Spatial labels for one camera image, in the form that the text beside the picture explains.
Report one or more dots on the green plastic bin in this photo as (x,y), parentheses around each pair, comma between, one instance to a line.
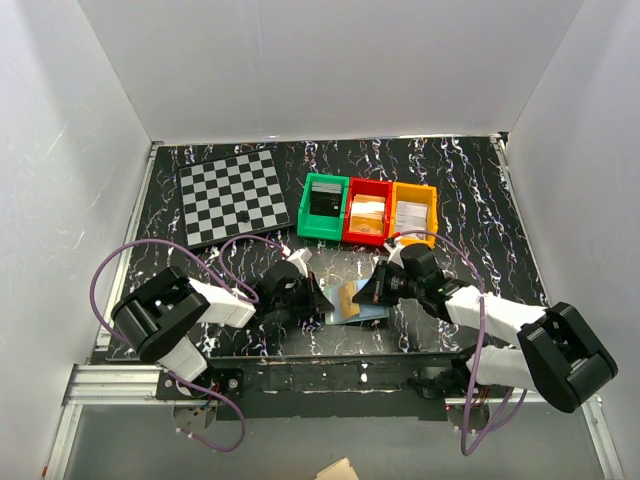
(321,227)

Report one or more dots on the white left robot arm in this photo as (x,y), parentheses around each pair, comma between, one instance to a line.
(156,317)

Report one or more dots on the orange white cards stack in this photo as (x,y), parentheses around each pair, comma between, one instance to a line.
(367,214)

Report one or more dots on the red plastic bin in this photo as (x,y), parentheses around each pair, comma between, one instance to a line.
(383,189)

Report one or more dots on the orange plastic bin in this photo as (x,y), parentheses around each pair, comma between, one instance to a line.
(419,194)

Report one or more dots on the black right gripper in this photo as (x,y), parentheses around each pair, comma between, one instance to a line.
(374,292)

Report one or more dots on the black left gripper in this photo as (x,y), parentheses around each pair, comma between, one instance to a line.
(315,301)

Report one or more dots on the black mounting base rail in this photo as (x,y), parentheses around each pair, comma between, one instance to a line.
(347,386)

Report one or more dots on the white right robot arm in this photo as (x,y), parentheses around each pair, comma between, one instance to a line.
(549,350)

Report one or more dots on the cardboard piece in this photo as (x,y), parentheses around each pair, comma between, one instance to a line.
(339,470)

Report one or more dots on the black grey chessboard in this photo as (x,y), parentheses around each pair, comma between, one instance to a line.
(231,196)

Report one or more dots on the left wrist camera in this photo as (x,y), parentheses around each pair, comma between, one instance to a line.
(299,258)

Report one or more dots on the gold VIP credit card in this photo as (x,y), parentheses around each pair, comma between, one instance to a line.
(346,309)

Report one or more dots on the black cards stack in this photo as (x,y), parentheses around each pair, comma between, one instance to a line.
(327,188)

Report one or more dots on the black VIP credit card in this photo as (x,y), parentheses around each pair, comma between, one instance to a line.
(325,204)

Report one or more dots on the mint green card holder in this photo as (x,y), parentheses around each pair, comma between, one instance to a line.
(367,312)

